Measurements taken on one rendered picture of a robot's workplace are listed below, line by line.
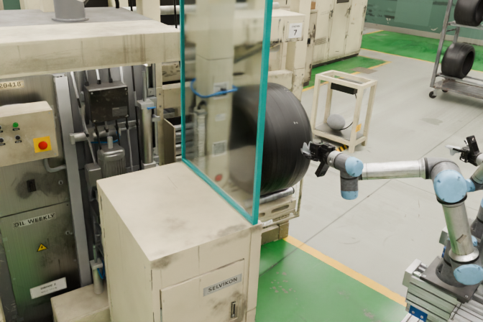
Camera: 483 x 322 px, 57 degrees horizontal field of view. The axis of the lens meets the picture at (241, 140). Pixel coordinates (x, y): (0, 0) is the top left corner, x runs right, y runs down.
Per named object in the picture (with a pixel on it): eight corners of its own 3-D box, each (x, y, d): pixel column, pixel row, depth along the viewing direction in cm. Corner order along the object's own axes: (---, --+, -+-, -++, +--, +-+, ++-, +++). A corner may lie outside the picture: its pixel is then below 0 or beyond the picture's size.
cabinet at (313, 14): (278, 96, 690) (284, 14, 640) (250, 88, 725) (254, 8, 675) (311, 85, 752) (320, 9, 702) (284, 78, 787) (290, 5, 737)
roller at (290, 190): (241, 212, 225) (241, 204, 224) (236, 208, 229) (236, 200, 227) (295, 195, 243) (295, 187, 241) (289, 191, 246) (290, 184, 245)
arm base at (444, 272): (474, 276, 212) (479, 259, 208) (463, 292, 202) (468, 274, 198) (442, 261, 221) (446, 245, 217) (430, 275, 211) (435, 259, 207)
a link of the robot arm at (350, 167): (351, 181, 184) (351, 162, 180) (333, 173, 192) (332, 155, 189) (365, 175, 187) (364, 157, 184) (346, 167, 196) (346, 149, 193)
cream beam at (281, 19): (210, 49, 220) (210, 19, 214) (187, 40, 239) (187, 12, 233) (304, 41, 251) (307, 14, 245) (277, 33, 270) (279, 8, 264)
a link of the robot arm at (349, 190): (359, 189, 199) (358, 167, 195) (359, 201, 189) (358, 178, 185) (341, 188, 202) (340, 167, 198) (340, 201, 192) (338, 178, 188)
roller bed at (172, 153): (175, 175, 253) (173, 127, 241) (164, 165, 264) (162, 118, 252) (205, 168, 263) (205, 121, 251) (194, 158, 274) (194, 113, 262)
